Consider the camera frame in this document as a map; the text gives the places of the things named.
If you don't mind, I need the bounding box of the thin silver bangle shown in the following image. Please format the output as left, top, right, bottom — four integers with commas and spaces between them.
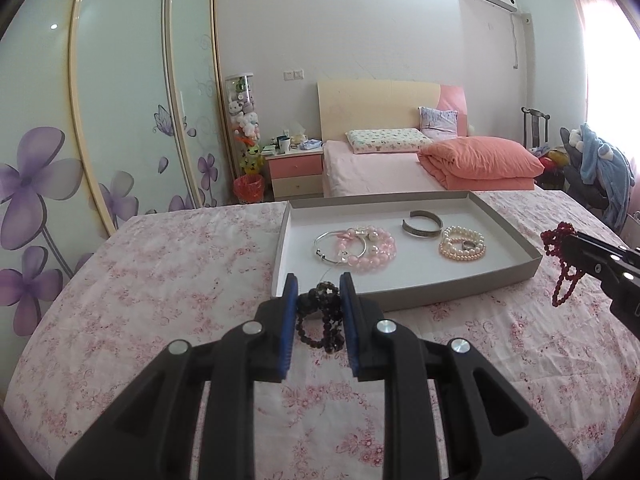
312, 228, 368, 266

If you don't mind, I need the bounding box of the plush toy display tube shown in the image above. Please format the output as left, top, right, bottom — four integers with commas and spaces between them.
224, 73, 262, 178

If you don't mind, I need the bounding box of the beige pink headboard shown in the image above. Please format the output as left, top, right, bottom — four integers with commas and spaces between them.
317, 79, 469, 141

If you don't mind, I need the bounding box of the folded coral duvet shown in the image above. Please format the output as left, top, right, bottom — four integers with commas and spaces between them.
418, 136, 544, 191

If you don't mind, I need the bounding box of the dark red bead necklace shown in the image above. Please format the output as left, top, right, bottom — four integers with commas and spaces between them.
539, 221, 584, 308

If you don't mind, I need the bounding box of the grey metal cuff bangle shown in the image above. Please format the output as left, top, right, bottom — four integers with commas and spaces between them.
401, 209, 444, 238

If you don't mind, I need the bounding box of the dark wooden chair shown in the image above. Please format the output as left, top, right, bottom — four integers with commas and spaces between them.
521, 107, 550, 148

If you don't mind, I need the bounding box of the red waste basket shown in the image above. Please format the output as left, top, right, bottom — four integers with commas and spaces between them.
233, 174, 265, 204

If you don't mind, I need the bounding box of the sliding glass flower wardrobe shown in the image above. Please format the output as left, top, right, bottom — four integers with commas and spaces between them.
0, 0, 237, 351

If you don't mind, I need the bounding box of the pink bedside cabinet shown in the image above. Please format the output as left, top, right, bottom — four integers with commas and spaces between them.
266, 148, 323, 200

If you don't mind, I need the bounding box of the wall switch plate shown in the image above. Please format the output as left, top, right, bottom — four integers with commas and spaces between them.
283, 70, 305, 81

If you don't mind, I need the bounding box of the pink floral bedsheet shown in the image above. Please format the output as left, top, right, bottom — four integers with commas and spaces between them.
4, 203, 639, 479

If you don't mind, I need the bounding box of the pink curtain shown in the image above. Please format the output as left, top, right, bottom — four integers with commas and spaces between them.
574, 0, 639, 134

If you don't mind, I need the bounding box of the grey cardboard tray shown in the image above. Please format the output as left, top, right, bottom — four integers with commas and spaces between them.
271, 192, 541, 311

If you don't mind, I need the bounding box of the black bead bracelet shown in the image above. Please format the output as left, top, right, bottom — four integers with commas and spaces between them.
294, 282, 347, 354

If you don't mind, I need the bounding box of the pink mattress bed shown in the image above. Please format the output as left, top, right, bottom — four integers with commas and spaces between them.
323, 141, 535, 197

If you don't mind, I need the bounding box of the small lilac pillow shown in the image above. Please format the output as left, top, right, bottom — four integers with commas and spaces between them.
418, 106, 458, 136

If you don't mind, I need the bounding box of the blue plush garment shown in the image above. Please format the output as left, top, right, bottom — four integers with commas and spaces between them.
568, 124, 634, 232

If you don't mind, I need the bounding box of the white pearl necklace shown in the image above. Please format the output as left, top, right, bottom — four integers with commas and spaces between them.
438, 224, 488, 264

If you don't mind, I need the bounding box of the floral white pillow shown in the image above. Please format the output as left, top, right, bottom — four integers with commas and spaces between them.
345, 128, 431, 154

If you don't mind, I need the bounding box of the pink quartz bead bracelet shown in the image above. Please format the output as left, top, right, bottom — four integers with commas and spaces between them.
335, 225, 397, 273

